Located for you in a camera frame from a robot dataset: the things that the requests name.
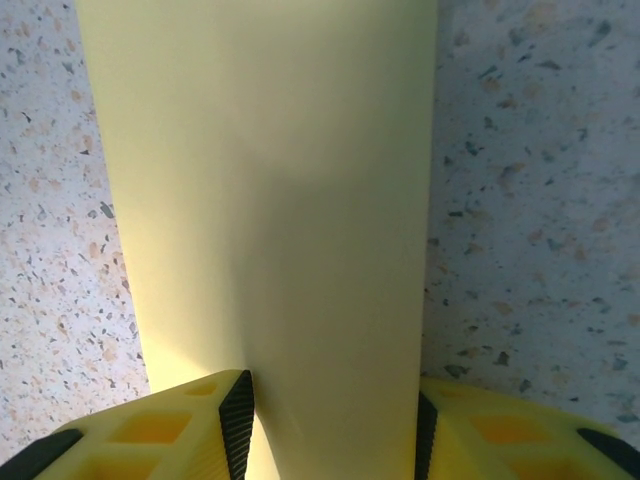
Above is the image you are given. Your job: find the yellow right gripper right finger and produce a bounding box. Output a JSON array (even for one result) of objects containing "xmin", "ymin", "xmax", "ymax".
[{"xmin": 412, "ymin": 378, "xmax": 640, "ymax": 480}]

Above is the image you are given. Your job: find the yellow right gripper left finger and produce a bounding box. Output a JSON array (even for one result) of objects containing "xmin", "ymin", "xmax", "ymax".
[{"xmin": 14, "ymin": 368, "xmax": 257, "ymax": 480}]

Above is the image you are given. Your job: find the pale yellow paper sheet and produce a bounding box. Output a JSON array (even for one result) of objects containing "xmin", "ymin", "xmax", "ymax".
[{"xmin": 77, "ymin": 0, "xmax": 441, "ymax": 480}]

